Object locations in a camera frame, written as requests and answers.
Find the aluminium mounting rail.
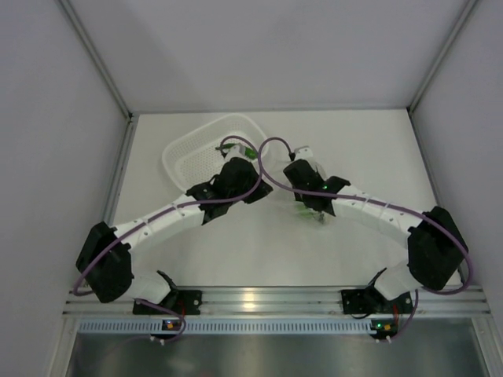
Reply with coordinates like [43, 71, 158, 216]
[63, 286, 491, 318]

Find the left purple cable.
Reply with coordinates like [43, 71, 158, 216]
[72, 135, 263, 295]

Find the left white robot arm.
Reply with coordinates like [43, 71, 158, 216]
[76, 157, 273, 314]

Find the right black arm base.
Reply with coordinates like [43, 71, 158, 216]
[340, 287, 413, 316]

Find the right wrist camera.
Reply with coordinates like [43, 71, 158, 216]
[293, 145, 314, 162]

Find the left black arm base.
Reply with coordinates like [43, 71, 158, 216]
[133, 289, 203, 316]

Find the green fake pepper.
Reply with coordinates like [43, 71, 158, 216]
[215, 143, 257, 160]

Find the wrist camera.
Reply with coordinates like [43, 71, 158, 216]
[220, 143, 247, 161]
[293, 145, 314, 162]

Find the clear zip top bag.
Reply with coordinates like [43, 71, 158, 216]
[270, 157, 351, 224]

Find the green fake melon ball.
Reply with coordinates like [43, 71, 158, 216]
[296, 205, 322, 221]

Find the white perforated plastic basket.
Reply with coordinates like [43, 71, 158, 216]
[161, 113, 266, 192]

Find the white slotted cable duct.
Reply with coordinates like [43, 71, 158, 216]
[78, 318, 397, 337]

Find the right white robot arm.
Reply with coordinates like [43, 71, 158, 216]
[283, 159, 466, 312]

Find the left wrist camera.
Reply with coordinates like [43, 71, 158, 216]
[220, 143, 247, 161]

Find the purple cable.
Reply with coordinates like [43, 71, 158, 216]
[259, 137, 475, 294]
[72, 135, 263, 295]

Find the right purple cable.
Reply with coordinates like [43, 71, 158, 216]
[259, 137, 475, 294]

